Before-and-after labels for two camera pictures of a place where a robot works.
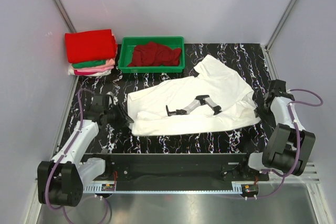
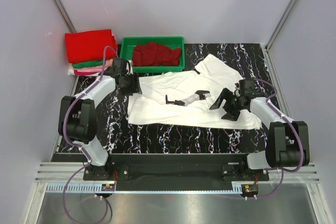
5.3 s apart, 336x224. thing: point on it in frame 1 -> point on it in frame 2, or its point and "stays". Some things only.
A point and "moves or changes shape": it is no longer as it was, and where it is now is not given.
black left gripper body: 113,115 -> 125,88
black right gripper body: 263,108 -> 233,103
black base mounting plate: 175,169 stays
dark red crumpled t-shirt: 153,54 stays
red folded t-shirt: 93,45 stays
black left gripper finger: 125,117 -> 134,86
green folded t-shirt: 88,64 stays
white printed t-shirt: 213,78 moves or changes shape
